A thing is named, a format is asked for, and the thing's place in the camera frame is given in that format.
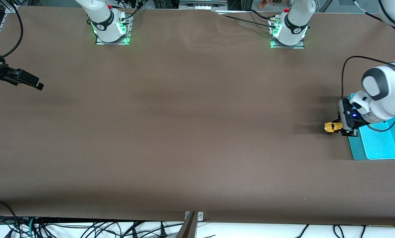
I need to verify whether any yellow toy beetle car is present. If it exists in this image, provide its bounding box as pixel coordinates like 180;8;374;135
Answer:
325;122;343;133

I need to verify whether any teal plastic bin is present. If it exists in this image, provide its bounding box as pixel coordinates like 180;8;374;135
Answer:
347;94;395;161

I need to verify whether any grey equipment box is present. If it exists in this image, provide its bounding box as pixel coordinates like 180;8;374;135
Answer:
179;0;228;10

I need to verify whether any dark diagonal support beam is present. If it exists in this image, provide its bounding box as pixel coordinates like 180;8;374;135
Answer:
175;212;198;238

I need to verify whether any aluminium frame corner piece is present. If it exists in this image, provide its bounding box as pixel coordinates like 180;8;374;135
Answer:
5;0;19;14

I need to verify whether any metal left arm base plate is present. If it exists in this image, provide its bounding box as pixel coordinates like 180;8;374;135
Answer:
270;17;305;49

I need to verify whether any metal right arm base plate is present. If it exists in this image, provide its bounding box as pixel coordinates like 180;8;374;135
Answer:
96;15;132;45

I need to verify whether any black base cable bundle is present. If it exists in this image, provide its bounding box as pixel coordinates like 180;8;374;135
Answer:
118;0;146;20

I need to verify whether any black looping floor cable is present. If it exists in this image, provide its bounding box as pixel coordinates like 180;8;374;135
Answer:
0;200;19;238

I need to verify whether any long black tabletop cable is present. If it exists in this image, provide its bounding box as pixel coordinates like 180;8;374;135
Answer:
214;10;277;30

